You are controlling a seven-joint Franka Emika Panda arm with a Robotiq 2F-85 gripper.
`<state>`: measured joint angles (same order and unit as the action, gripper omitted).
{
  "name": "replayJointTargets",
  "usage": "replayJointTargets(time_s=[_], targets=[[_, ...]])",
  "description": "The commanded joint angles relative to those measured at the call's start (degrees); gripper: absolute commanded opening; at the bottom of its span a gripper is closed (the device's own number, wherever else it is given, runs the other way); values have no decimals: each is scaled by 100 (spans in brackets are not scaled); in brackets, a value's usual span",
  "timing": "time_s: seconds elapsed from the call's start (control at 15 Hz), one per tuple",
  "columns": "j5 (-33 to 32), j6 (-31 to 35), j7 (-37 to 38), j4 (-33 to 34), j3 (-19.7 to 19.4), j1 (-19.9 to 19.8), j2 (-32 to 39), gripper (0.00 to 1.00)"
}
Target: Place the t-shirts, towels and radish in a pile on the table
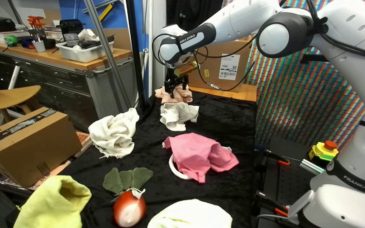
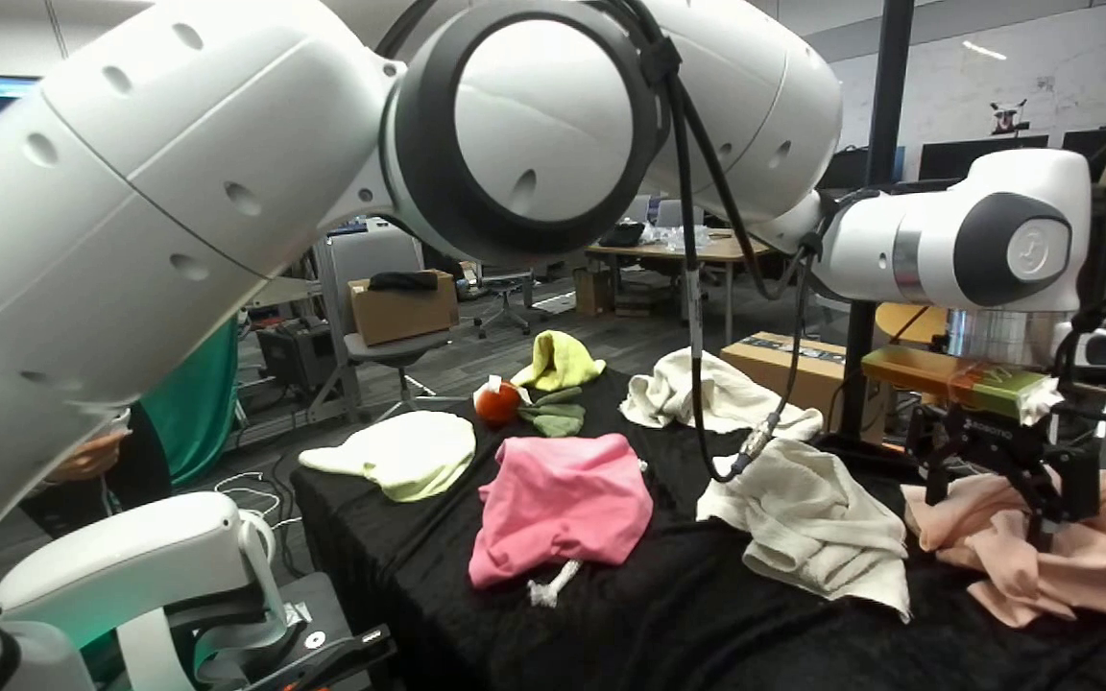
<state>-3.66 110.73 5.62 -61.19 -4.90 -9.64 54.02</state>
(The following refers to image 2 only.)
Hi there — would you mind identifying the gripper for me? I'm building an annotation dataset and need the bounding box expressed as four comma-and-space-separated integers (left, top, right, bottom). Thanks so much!
904, 405, 1103, 554

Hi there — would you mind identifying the red toy radish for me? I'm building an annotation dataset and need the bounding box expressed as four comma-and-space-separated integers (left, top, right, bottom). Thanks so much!
472, 375, 589, 440

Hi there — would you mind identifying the round wooden table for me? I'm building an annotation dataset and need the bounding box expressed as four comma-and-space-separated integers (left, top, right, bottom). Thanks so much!
874, 301, 950, 348

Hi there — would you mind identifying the white towel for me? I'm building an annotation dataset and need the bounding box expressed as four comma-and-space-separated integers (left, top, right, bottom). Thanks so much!
695, 438, 913, 624
619, 346, 825, 444

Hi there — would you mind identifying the cardboard box with black tape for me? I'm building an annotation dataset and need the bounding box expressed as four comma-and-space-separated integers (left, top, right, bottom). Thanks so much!
720, 331, 850, 429

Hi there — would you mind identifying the row of monitors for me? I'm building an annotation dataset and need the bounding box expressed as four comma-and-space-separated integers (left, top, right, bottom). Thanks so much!
816, 123, 1106, 195

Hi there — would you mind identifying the black table cloth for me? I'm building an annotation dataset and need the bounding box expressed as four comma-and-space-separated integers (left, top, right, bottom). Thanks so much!
290, 365, 1106, 691

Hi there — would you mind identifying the black pole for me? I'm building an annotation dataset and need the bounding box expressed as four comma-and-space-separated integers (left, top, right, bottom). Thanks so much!
839, 0, 917, 439

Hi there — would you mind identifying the whiteboard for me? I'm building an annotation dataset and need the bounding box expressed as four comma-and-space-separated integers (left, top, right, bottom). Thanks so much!
829, 0, 1106, 181

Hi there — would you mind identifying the pink t-shirt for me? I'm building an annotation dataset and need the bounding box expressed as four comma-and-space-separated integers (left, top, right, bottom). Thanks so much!
468, 433, 656, 589

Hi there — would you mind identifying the small cardboard box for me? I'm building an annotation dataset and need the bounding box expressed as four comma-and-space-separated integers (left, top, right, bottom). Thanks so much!
572, 268, 617, 319

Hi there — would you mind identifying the yellow towel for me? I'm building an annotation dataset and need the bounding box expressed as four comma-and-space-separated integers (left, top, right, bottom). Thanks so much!
511, 329, 608, 393

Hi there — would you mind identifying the black office chair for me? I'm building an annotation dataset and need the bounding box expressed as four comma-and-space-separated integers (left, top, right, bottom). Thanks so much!
470, 267, 556, 341

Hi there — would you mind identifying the pale yellow t-shirt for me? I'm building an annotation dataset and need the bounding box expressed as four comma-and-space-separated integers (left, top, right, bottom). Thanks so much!
298, 410, 478, 504

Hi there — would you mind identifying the black pouch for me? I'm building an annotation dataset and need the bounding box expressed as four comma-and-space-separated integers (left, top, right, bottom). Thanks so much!
367, 271, 441, 293

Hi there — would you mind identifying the grey office chair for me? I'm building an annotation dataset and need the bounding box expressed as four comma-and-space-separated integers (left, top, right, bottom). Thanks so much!
321, 228, 469, 425

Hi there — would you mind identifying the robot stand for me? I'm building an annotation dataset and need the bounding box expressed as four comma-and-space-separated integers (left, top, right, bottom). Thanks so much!
217, 572, 398, 691

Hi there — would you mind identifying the black equipment case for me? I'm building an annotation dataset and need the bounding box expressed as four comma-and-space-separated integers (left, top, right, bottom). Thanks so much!
254, 318, 339, 396

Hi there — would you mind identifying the person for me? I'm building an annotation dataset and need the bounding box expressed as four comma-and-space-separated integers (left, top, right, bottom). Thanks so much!
19, 317, 243, 540

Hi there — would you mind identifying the white knotted string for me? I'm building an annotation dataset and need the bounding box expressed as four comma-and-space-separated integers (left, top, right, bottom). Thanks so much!
527, 559, 584, 609

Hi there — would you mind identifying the white cable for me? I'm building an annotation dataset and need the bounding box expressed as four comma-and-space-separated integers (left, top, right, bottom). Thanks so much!
213, 468, 306, 535

